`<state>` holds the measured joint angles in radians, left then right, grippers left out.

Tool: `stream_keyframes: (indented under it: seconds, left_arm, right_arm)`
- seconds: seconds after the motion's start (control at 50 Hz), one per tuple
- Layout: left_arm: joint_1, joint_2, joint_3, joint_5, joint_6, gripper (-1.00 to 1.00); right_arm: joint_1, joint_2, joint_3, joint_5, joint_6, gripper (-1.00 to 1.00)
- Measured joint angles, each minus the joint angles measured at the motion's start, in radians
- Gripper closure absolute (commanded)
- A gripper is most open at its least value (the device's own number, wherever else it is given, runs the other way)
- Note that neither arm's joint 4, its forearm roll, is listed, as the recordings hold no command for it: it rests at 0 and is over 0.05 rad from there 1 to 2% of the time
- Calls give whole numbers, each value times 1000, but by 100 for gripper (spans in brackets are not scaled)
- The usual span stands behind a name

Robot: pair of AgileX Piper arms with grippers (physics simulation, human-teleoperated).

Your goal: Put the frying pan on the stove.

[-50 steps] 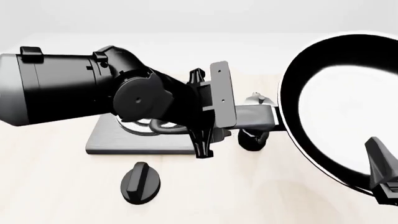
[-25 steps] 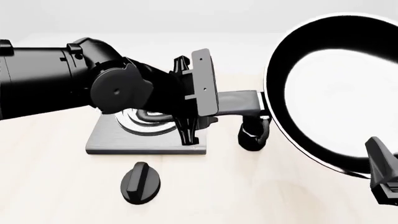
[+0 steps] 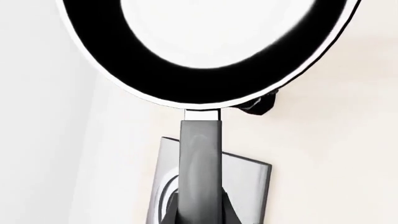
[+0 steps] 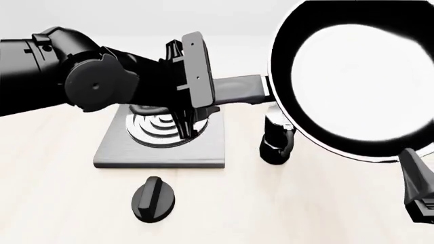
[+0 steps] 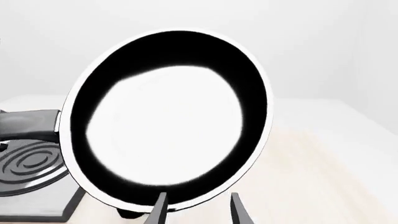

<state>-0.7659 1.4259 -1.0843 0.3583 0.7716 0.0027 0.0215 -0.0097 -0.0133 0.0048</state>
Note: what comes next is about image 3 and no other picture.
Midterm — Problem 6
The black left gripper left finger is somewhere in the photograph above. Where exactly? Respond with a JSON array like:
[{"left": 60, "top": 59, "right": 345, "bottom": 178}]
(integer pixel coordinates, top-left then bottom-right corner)
[{"left": 161, "top": 192, "right": 180, "bottom": 224}]

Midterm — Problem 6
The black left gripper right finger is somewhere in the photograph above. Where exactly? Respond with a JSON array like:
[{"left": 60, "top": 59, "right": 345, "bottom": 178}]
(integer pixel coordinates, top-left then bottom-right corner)
[{"left": 222, "top": 186, "right": 244, "bottom": 224}]

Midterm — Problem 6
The round black stove knob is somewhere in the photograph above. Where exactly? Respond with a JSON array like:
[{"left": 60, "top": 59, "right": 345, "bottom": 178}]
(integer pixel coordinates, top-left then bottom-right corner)
[{"left": 237, "top": 89, "right": 278, "bottom": 116}]

